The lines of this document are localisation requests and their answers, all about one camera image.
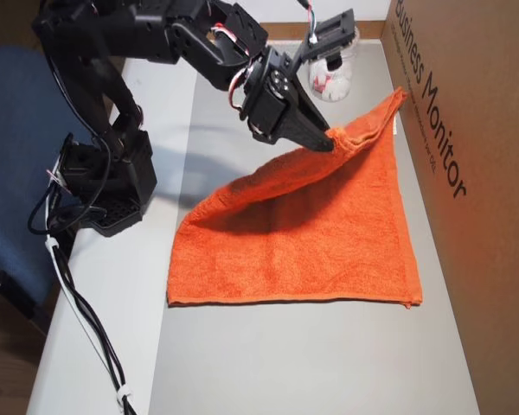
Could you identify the red white label card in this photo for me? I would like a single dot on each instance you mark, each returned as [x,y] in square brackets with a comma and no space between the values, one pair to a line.
[322,84]

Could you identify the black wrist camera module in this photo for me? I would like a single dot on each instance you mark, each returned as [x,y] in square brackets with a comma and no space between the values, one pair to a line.
[328,34]

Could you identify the clear plastic jar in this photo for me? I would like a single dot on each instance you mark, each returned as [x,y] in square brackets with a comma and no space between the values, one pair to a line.
[341,86]

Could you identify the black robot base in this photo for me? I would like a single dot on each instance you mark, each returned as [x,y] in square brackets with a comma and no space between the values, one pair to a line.
[121,207]

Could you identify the grey table mat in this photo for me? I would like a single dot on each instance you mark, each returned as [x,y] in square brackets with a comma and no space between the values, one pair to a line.
[264,354]

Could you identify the blue office chair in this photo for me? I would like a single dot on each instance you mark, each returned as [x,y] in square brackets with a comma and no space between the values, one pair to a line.
[13,151]

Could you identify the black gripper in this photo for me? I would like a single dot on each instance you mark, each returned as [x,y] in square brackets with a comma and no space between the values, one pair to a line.
[269,109]

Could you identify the brown cardboard back panel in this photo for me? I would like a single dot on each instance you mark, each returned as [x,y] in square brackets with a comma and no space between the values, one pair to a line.
[285,30]

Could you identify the orange terry towel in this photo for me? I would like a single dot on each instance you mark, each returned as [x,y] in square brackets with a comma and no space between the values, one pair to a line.
[328,238]

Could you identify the cardboard Business Monitor box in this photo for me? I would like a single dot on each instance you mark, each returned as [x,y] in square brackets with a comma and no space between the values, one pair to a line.
[493,259]

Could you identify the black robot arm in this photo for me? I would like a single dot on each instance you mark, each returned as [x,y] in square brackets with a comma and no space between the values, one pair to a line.
[190,47]

